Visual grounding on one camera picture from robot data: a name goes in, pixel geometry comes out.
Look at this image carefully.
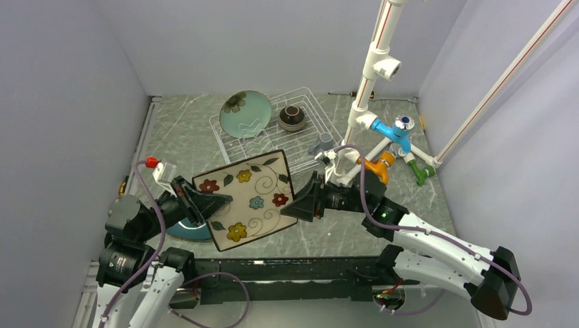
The white PVC pipe frame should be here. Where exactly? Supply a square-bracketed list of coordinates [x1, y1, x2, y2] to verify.
[326, 0, 447, 187]

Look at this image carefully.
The white diagonal PVC pipe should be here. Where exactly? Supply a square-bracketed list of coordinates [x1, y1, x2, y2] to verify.
[432, 0, 578, 168]

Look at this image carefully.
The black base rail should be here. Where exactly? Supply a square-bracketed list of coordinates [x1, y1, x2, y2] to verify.
[195, 256, 398, 305]

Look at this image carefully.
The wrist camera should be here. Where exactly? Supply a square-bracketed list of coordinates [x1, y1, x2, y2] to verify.
[145, 156, 177, 193]
[314, 150, 338, 182]

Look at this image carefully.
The teal flower ceramic plate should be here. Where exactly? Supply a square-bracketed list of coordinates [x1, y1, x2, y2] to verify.
[219, 90, 272, 139]

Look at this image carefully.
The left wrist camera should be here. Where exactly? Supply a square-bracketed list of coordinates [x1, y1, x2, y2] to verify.
[145, 156, 177, 193]

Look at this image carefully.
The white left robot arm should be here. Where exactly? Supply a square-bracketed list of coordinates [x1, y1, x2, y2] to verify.
[93, 176, 233, 327]

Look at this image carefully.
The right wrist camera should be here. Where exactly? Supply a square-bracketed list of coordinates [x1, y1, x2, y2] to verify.
[314, 150, 338, 182]

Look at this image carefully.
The brown patterned ceramic bowl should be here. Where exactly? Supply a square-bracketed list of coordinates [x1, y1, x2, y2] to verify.
[278, 105, 307, 133]

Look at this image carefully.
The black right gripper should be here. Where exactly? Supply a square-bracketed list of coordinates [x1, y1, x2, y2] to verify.
[281, 171, 370, 222]

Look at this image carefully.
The orange pipe fitting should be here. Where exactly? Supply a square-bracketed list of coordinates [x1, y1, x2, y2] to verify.
[363, 151, 395, 186]

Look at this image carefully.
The brown rectangular floral plate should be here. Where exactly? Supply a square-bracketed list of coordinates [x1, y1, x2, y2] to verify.
[193, 150, 298, 252]

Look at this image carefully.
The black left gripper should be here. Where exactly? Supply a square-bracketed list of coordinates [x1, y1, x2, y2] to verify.
[136, 174, 231, 241]

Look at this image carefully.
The dark teal square plate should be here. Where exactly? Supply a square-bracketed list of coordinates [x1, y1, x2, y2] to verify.
[167, 219, 212, 242]

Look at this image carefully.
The white wire dish rack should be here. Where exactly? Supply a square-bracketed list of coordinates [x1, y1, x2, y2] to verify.
[209, 87, 343, 174]

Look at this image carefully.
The green pipe fitting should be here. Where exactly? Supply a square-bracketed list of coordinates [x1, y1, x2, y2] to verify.
[407, 160, 436, 186]

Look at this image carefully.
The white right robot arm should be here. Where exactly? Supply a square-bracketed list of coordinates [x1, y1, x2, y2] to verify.
[281, 171, 521, 320]

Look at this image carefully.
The blue pipe valve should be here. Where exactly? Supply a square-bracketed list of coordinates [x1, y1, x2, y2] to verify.
[370, 116, 415, 154]

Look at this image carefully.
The yellow handled screwdriver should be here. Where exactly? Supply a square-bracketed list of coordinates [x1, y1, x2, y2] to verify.
[328, 91, 376, 100]

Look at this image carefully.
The grey dotted ceramic mug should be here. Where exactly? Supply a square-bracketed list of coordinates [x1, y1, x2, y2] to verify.
[307, 132, 336, 155]

